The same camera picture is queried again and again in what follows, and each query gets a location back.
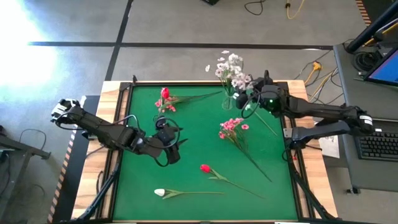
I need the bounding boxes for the black floor mat striped edge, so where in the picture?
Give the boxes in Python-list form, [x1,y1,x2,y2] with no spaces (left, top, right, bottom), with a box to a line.
[49,95,100,223]

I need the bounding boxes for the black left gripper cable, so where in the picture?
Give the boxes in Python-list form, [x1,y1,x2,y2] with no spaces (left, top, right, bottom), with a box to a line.
[153,115,182,168]

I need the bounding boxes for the clear glass vase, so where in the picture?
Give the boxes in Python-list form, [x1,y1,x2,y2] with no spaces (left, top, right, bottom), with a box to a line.
[221,90,234,111]
[154,114,167,129]

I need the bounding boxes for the coiled black cables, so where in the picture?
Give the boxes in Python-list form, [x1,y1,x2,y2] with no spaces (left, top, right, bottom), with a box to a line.
[354,49,383,73]

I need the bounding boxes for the black slanted pole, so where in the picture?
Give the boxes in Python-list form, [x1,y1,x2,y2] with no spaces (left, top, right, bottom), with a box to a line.
[345,0,398,54]

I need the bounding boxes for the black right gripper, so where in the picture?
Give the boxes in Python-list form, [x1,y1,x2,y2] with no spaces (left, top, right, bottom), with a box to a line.
[233,70,285,119]

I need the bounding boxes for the laptop with blue screen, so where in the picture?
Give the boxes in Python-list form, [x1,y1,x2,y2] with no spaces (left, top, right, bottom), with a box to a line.
[364,46,398,87]

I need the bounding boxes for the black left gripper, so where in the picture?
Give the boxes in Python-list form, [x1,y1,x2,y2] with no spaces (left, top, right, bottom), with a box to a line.
[144,123,190,166]

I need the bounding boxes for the green table mat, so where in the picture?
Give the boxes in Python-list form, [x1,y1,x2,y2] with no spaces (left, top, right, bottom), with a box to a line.
[112,84,299,222]

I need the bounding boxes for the pink blossom spray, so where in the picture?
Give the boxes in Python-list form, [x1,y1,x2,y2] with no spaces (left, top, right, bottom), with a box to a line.
[218,117,273,183]
[154,91,223,113]

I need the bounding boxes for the black keyboard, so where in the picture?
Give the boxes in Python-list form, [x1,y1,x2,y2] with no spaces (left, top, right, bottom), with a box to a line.
[353,126,398,162]

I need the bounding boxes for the yellow plug cable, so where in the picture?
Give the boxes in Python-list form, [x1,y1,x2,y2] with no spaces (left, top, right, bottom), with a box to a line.
[303,61,323,86]

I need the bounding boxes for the black diagonal frame strut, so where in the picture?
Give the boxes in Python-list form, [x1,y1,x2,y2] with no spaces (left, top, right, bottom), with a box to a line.
[74,161,123,222]
[287,155,338,222]

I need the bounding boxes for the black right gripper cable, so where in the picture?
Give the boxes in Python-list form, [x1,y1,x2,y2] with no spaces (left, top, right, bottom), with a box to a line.
[241,93,261,119]

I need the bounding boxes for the black floor cable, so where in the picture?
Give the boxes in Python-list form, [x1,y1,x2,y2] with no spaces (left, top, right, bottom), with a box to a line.
[244,0,265,16]

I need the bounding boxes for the black table frame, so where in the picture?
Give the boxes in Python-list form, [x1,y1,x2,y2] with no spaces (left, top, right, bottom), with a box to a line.
[96,80,313,223]

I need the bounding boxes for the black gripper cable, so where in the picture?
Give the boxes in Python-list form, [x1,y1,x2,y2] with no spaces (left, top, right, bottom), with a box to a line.
[153,115,182,168]
[241,93,261,119]

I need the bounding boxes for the grey metal stand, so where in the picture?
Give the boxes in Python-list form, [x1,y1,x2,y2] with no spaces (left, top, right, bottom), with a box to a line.
[0,124,52,218]

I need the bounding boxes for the white artificial tulip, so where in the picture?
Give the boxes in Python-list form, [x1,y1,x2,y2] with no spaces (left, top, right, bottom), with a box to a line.
[154,188,225,200]
[234,92,278,137]

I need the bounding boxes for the grey keyboard shelf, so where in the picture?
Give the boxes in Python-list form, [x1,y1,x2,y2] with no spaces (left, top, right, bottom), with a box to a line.
[338,117,398,193]

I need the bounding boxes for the left clear glass vase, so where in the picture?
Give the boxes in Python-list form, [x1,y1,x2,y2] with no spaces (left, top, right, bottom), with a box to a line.
[154,114,167,129]

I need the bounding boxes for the yellow floor cable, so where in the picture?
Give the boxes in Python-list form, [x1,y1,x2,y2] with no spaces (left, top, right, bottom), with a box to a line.
[285,0,307,20]

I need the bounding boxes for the white paper sheet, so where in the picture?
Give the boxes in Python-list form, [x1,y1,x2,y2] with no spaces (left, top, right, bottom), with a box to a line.
[318,135,341,159]

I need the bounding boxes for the grey desk top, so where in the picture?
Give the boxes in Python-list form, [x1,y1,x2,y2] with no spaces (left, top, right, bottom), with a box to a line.
[333,42,398,121]

